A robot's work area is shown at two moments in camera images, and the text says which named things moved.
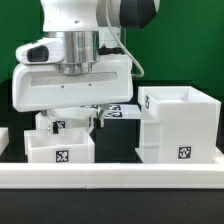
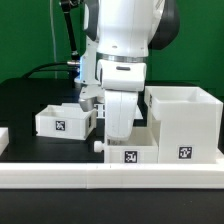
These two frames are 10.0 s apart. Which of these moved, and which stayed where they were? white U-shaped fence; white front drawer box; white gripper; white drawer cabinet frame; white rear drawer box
Moved: white gripper; white front drawer box
Stayed: white U-shaped fence; white rear drawer box; white drawer cabinet frame
